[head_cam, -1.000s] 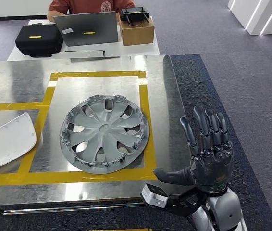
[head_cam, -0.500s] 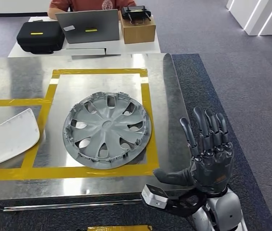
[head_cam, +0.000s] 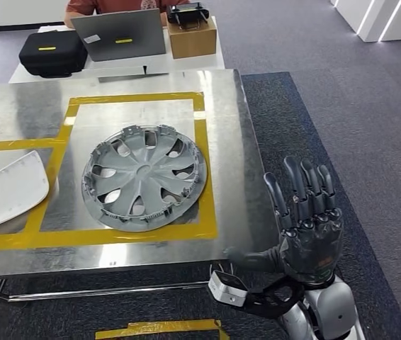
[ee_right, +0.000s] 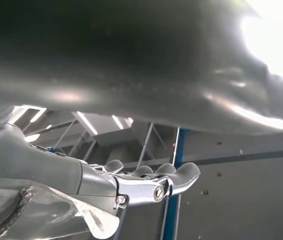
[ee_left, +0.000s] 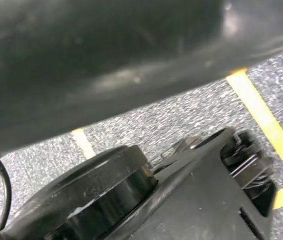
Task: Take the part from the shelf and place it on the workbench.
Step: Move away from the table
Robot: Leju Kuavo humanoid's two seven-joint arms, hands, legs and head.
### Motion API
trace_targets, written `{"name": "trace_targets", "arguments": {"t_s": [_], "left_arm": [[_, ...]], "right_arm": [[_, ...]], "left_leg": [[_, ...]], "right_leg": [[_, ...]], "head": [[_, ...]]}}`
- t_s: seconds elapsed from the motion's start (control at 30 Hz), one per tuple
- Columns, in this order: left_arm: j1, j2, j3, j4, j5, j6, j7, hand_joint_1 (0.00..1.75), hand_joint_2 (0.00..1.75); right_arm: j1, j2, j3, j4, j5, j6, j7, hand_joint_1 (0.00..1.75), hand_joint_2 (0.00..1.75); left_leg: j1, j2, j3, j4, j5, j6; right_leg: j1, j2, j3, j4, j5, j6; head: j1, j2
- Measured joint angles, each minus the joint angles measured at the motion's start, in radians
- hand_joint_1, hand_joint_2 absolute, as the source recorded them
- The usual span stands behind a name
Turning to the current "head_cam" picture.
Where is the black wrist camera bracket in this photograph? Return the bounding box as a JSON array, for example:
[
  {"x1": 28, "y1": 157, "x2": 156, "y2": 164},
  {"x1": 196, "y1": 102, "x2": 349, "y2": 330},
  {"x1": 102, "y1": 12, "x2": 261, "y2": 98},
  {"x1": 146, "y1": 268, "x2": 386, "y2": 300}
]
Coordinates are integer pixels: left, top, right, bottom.
[{"x1": 233, "y1": 276, "x2": 307, "y2": 320}]

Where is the black carry case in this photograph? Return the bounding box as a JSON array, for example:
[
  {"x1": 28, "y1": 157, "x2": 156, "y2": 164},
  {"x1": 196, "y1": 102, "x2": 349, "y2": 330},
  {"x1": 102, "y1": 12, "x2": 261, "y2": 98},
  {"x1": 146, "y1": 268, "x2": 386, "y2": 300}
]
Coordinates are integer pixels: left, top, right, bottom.
[{"x1": 18, "y1": 28, "x2": 89, "y2": 79}]

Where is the steel workbench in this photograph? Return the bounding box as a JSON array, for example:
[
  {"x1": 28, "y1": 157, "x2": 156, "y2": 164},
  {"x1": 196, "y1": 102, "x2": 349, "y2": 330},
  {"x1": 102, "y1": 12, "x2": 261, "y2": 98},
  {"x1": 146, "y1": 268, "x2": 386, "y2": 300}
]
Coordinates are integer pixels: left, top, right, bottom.
[{"x1": 0, "y1": 69, "x2": 279, "y2": 302}]

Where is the grey plastic wheel cover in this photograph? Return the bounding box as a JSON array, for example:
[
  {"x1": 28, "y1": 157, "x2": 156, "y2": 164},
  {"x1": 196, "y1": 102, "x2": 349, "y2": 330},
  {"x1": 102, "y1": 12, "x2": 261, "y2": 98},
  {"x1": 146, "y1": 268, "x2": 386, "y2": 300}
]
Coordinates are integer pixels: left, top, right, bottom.
[{"x1": 80, "y1": 123, "x2": 208, "y2": 234}]

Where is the yellow tape on workbench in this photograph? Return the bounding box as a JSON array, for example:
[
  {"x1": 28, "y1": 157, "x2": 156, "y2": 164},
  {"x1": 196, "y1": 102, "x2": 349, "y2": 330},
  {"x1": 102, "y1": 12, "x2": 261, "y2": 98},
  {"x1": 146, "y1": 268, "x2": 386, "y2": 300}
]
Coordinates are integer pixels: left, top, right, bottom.
[{"x1": 0, "y1": 91, "x2": 219, "y2": 252}]

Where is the white plastic shell part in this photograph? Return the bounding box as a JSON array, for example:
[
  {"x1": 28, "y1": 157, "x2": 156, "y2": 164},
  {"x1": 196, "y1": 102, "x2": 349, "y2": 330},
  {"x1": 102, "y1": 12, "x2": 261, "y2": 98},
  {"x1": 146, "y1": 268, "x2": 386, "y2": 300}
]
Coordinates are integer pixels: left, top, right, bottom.
[{"x1": 0, "y1": 149, "x2": 51, "y2": 234}]

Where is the person at desk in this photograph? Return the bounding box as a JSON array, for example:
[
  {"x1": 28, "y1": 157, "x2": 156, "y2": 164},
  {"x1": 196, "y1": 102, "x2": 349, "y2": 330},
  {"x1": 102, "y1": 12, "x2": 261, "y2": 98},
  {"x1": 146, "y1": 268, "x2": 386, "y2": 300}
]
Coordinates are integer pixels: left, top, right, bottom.
[{"x1": 63, "y1": 0, "x2": 191, "y2": 30}]

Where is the brown cardboard box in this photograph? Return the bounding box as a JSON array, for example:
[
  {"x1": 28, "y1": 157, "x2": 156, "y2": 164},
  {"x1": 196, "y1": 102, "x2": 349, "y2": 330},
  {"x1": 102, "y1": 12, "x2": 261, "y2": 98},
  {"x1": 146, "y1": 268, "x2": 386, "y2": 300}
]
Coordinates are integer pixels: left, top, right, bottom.
[{"x1": 165, "y1": 16, "x2": 218, "y2": 60}]

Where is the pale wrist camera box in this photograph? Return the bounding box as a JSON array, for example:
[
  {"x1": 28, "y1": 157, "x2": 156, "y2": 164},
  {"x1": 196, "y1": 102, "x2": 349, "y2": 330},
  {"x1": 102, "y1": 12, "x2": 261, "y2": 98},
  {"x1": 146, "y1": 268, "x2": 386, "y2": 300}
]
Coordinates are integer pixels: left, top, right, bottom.
[{"x1": 207, "y1": 269, "x2": 248, "y2": 309}]

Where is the grey laptop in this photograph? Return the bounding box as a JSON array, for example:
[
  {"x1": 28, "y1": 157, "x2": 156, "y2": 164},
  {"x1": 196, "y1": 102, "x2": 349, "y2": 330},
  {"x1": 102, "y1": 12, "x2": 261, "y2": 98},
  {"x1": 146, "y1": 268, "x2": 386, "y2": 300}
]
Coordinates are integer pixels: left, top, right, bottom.
[{"x1": 70, "y1": 8, "x2": 168, "y2": 63}]

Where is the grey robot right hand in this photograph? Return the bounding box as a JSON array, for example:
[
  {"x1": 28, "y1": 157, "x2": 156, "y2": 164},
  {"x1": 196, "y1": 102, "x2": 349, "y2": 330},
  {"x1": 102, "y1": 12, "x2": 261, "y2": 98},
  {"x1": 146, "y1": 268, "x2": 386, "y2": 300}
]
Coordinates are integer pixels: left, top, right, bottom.
[{"x1": 223, "y1": 155, "x2": 344, "y2": 287}]

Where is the black remote controller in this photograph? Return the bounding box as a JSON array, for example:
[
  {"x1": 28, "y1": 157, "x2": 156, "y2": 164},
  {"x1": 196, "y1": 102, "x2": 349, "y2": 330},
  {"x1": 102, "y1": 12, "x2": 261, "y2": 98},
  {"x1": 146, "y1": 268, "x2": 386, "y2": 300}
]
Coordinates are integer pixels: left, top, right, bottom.
[{"x1": 166, "y1": 1, "x2": 211, "y2": 30}]

